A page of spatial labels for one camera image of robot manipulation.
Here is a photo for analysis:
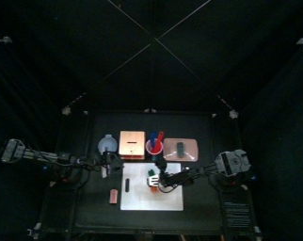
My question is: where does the small pink block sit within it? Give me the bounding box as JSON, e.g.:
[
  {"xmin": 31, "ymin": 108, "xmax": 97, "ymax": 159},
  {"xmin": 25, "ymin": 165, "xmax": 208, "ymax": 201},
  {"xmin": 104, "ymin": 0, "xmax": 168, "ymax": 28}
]
[{"xmin": 109, "ymin": 188, "xmax": 119, "ymax": 205}]

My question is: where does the white cutting board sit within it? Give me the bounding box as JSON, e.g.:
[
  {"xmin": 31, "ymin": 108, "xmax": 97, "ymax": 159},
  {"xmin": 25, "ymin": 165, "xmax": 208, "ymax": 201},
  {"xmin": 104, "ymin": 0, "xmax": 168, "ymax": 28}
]
[{"xmin": 119, "ymin": 162, "xmax": 184, "ymax": 212}]

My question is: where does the orange toy carrot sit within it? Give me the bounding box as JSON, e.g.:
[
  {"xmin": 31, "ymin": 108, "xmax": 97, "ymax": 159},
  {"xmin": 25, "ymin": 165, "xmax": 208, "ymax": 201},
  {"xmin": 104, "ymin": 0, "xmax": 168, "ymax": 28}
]
[{"xmin": 145, "ymin": 169, "xmax": 160, "ymax": 194}]

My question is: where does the red plastic toy spatula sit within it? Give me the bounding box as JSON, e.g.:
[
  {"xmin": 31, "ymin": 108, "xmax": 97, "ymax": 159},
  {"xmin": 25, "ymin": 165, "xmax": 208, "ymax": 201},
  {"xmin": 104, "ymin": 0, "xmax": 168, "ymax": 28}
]
[{"xmin": 155, "ymin": 131, "xmax": 165, "ymax": 152}]

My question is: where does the light wooden box with slot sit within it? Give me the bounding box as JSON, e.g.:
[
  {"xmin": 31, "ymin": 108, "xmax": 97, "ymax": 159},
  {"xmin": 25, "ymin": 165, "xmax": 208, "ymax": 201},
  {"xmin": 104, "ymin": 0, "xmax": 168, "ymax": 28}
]
[{"xmin": 119, "ymin": 130, "xmax": 147, "ymax": 160}]

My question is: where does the white text label sticker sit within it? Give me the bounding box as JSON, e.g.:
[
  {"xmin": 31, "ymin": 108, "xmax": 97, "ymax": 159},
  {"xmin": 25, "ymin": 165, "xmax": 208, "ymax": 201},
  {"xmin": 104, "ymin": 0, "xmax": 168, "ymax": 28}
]
[{"xmin": 224, "ymin": 201, "xmax": 251, "ymax": 232}]

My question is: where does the blue utensil handle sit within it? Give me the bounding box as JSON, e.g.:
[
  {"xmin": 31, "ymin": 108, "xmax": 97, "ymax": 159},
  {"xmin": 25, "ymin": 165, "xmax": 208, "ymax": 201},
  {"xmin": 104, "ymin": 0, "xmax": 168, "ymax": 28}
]
[{"xmin": 149, "ymin": 132, "xmax": 159, "ymax": 149}]

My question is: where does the dark green toy vegetable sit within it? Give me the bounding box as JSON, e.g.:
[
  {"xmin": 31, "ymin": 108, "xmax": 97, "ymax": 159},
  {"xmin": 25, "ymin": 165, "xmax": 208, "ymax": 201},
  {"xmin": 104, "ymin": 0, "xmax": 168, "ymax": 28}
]
[{"xmin": 176, "ymin": 141, "xmax": 186, "ymax": 158}]

